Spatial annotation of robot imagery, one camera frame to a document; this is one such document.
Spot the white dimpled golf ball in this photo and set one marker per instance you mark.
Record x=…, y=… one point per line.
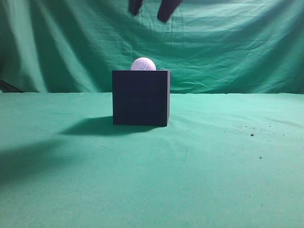
x=143, y=64

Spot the green cloth backdrop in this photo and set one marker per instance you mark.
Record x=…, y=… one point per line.
x=232, y=155

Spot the dark blue cube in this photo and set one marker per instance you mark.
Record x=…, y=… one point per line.
x=141, y=98

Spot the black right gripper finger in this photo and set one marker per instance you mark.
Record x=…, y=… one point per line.
x=134, y=6

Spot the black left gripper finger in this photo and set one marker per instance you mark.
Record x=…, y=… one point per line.
x=166, y=9

